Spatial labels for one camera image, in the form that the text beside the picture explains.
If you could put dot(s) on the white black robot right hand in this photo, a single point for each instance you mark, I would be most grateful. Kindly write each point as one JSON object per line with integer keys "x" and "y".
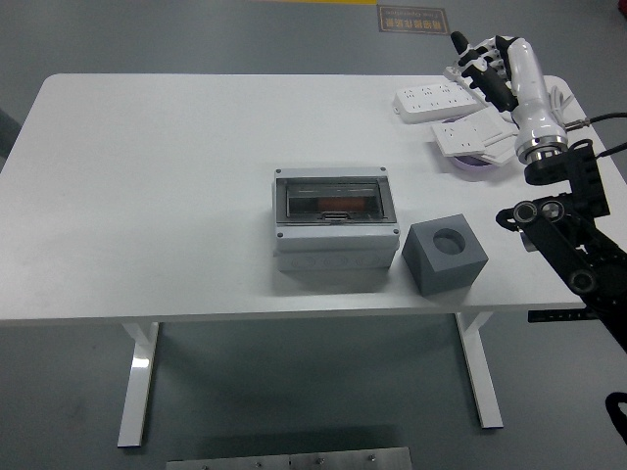
{"x": 526, "y": 83}

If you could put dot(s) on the transparent hinged box lid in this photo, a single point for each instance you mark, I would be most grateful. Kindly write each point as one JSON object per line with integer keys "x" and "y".
{"x": 338, "y": 191}

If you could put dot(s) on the orange cylindrical battery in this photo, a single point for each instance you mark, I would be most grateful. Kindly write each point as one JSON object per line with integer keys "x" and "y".
{"x": 340, "y": 203}

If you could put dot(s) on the grey electrical enclosure box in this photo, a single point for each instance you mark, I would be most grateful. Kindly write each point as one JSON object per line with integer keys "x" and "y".
{"x": 333, "y": 245}

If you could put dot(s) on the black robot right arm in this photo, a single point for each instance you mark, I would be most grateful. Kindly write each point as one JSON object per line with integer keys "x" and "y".
{"x": 563, "y": 240}

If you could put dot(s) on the white flat socket panel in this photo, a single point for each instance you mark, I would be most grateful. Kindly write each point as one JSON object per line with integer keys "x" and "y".
{"x": 490, "y": 125}

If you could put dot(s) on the white power plug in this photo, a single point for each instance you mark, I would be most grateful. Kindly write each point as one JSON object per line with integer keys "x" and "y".
{"x": 451, "y": 73}

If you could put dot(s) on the short white power strip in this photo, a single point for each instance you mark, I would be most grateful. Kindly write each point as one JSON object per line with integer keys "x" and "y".
{"x": 455, "y": 139}

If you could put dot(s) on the long white power strip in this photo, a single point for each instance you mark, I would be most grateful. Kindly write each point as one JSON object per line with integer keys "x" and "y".
{"x": 431, "y": 100}

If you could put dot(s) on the purple round disc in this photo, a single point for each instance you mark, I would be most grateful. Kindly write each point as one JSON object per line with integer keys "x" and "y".
{"x": 472, "y": 164}

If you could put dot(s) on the brown floor sign sticker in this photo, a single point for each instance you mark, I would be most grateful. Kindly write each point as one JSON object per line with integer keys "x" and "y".
{"x": 414, "y": 20}

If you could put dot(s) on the grey block with round hole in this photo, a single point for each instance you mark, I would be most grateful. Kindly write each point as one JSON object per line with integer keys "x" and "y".
{"x": 450, "y": 274}

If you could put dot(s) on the black table control panel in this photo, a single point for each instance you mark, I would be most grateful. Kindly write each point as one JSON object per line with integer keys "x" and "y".
{"x": 558, "y": 315}

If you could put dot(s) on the white table leg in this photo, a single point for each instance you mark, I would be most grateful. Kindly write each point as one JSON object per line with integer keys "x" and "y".
{"x": 137, "y": 382}
{"x": 482, "y": 377}

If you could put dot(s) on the grey metal plate with screws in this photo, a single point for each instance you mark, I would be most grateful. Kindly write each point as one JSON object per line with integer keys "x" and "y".
{"x": 289, "y": 461}

